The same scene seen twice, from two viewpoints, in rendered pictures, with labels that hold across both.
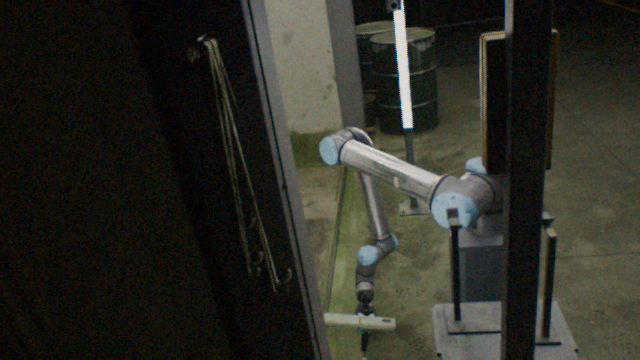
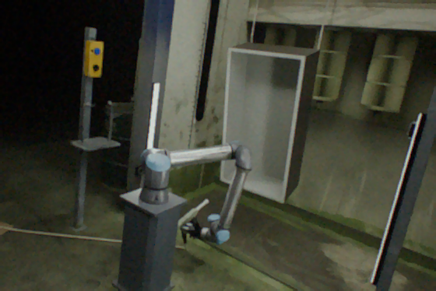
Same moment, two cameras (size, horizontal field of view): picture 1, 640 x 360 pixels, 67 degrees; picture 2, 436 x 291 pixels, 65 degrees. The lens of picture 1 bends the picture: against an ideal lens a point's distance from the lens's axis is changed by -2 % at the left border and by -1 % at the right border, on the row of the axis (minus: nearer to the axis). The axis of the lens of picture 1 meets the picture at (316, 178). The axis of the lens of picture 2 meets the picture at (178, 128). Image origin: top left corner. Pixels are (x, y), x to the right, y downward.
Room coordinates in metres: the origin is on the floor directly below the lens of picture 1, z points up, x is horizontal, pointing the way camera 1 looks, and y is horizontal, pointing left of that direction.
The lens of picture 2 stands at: (2.60, -2.38, 1.56)
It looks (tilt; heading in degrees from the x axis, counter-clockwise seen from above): 13 degrees down; 116
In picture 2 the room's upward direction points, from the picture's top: 7 degrees clockwise
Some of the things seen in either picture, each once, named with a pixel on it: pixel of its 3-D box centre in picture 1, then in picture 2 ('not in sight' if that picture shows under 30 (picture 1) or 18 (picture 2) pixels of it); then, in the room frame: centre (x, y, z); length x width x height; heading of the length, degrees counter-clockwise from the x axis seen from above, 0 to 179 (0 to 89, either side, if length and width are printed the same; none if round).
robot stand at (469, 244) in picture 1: (486, 287); (148, 243); (1.63, -0.64, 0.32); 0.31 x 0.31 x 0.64; 79
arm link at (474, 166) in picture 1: (485, 182); (156, 170); (1.62, -0.63, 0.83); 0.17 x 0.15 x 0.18; 131
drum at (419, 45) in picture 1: (405, 82); not in sight; (4.41, -0.97, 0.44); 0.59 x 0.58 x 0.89; 4
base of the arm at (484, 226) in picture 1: (486, 212); (154, 191); (1.63, -0.64, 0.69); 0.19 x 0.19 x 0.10
